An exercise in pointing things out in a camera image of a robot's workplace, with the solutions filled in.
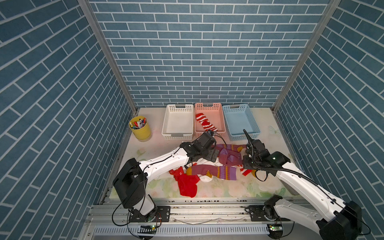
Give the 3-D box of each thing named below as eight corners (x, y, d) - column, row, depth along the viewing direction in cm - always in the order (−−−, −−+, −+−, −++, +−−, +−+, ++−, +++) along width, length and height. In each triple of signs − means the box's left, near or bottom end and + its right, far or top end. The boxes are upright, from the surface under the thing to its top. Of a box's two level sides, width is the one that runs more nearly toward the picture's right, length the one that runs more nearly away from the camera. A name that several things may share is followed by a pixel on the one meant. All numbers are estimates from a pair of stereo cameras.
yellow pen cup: (133, 142, 102) (125, 130, 91) (138, 128, 110) (131, 115, 99) (150, 142, 102) (144, 130, 91) (153, 128, 110) (148, 115, 99)
